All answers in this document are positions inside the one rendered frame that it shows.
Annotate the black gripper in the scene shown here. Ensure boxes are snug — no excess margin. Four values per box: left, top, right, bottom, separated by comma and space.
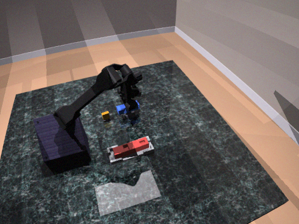
117, 87, 138, 111

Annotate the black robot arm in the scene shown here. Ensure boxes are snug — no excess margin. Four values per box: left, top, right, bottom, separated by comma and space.
53, 63, 142, 131

